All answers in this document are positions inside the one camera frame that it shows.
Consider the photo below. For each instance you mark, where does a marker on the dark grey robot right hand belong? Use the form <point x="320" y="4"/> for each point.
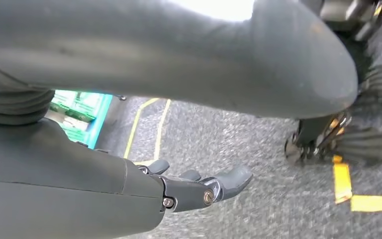
<point x="62" y="191"/>

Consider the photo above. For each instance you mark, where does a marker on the blue metal shelf rack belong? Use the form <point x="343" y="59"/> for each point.
<point x="103" y="115"/>

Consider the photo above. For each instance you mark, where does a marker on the green plastic crate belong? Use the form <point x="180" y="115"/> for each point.
<point x="75" y="130"/>
<point x="75" y="105"/>

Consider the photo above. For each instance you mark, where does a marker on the black robot ankle and foot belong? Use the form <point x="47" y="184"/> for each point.
<point x="362" y="145"/>

